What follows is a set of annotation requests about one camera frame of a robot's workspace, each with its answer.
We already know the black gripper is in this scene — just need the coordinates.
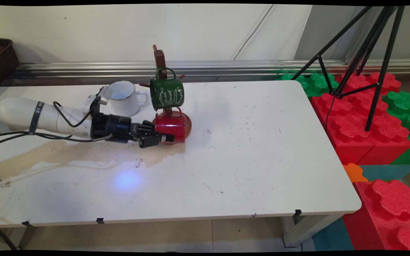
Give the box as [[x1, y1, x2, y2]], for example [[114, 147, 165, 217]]
[[90, 112, 175, 149]]

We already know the red enamel mug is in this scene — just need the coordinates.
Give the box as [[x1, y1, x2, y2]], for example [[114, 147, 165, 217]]
[[154, 106, 187, 145]]

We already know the green enamel mug white print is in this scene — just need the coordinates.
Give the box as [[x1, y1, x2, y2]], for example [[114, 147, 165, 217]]
[[150, 67, 185, 111]]

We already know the wooden mug tree stand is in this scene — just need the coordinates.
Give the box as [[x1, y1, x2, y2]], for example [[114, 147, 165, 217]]
[[139, 44, 193, 145]]

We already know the brown wicker basket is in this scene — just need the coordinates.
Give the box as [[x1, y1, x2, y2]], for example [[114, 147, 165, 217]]
[[0, 37, 20, 95]]

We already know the green foam block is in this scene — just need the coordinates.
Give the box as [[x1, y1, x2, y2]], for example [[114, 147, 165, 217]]
[[275, 69, 339, 97], [382, 91, 410, 165]]

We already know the white table leg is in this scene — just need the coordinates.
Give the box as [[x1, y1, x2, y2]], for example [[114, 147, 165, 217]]
[[281, 213, 341, 248]]

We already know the red foam block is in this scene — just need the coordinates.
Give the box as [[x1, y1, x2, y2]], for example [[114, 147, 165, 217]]
[[310, 93, 375, 166], [342, 179, 410, 251], [335, 71, 410, 166]]

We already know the orange foam piece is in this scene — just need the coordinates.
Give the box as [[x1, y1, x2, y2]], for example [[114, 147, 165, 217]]
[[343, 163, 369, 183]]

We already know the teal foam block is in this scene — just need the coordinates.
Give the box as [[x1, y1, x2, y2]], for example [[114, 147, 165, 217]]
[[359, 164, 410, 182], [312, 217, 355, 251]]

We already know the black tripod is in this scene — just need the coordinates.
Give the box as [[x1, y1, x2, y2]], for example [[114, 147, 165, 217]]
[[290, 5, 405, 132]]

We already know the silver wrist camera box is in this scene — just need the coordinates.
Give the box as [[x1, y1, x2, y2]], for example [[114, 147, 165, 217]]
[[90, 85, 115, 106]]

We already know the black camera cable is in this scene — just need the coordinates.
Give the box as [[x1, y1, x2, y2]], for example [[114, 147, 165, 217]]
[[52, 101, 101, 128]]

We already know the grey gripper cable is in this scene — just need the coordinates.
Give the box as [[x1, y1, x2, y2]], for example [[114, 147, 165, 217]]
[[0, 131, 115, 148]]

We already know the aluminium window rail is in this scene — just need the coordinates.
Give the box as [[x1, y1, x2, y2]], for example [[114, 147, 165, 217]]
[[11, 59, 410, 86]]

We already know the black velcro strap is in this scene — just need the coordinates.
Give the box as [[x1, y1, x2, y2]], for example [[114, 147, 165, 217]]
[[28, 101, 46, 136]]

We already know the black floor cable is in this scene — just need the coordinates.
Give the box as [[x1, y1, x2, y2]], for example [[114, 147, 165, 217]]
[[0, 218, 19, 251]]

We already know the thin black tripod cable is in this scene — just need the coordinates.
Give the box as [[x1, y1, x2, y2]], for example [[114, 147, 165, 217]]
[[325, 94, 335, 134]]

